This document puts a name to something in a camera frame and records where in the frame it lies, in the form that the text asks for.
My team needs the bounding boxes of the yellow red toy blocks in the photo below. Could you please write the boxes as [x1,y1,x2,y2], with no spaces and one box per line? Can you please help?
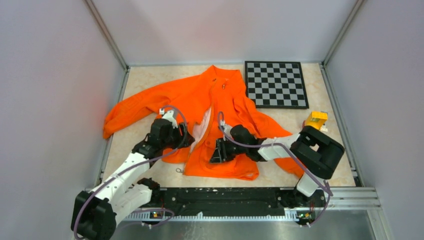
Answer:
[302,111,328,133]

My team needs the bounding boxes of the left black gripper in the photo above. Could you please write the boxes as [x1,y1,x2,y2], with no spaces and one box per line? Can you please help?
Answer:
[161,122,195,150]

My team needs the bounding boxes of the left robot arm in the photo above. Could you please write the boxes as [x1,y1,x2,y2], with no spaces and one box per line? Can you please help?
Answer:
[70,116,194,240]

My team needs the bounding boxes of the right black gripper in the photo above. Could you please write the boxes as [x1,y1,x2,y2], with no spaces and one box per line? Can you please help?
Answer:
[209,136,248,163]

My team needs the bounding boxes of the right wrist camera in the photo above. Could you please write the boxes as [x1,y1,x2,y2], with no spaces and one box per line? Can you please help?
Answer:
[219,120,233,136]

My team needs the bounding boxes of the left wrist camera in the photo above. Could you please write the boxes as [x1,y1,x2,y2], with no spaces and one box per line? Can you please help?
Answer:
[159,108,179,129]

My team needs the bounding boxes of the black white checkerboard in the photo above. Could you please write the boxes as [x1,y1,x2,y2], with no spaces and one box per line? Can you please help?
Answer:
[244,60,309,110]

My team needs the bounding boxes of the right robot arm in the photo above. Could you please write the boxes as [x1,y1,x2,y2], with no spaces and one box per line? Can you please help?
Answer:
[209,124,345,208]

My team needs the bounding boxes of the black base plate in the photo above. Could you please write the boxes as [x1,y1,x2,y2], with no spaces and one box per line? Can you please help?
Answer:
[147,187,325,217]

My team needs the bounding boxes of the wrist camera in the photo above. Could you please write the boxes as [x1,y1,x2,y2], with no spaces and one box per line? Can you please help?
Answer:
[159,108,179,129]
[219,120,233,136]

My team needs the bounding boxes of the orange zip jacket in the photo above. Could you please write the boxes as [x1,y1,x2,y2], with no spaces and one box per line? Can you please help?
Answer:
[103,65,290,181]

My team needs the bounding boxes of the aluminium front rail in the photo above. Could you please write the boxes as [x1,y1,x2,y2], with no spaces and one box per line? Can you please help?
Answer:
[79,187,382,223]

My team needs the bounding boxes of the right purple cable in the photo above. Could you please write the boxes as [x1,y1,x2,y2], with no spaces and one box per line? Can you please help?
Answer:
[217,111,334,228]

